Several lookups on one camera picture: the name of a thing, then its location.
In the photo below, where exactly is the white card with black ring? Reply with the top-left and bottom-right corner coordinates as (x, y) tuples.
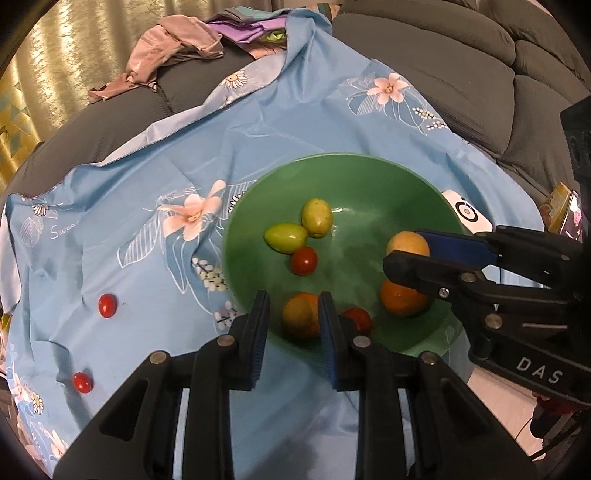
(441, 189), (494, 234)

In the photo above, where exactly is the orange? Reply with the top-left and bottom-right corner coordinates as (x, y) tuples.
(380, 278), (432, 318)
(282, 292), (322, 341)

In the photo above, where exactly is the small red tomato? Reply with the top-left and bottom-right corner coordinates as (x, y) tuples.
(290, 246), (319, 277)

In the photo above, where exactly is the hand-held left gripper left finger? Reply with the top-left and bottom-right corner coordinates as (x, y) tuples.
(53, 291), (271, 480)

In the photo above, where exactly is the grey sofa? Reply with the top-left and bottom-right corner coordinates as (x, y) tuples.
(7, 0), (591, 210)

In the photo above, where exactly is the pink clothes pile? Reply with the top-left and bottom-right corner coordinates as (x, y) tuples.
(88, 14), (225, 103)

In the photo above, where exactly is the yellow deer print curtain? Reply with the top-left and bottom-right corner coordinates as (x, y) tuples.
(0, 69), (38, 185)

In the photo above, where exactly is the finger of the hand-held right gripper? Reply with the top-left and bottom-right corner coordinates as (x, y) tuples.
(414, 225), (583, 278)
(382, 248), (579, 334)

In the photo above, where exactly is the green oval fruit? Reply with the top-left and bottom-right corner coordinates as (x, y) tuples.
(263, 223), (308, 254)

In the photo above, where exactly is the yellow-green round fruit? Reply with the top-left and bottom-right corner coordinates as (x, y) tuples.
(301, 198), (334, 239)

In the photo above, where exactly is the yellow box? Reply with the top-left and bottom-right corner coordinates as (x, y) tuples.
(538, 181), (578, 232)

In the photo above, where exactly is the green bowl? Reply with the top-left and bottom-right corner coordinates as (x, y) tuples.
(223, 152), (467, 356)

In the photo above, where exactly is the beige shimmer curtain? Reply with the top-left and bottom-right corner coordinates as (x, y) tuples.
(9, 0), (222, 139)

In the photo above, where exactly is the blue floral cloth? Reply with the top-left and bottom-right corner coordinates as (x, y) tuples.
(0, 7), (548, 480)

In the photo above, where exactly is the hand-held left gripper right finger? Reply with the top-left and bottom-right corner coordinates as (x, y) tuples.
(320, 292), (539, 480)

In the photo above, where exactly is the tan round fruit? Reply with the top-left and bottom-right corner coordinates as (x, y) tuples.
(386, 231), (431, 259)

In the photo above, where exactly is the purple clothes pile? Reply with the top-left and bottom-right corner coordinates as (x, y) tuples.
(205, 7), (291, 60)

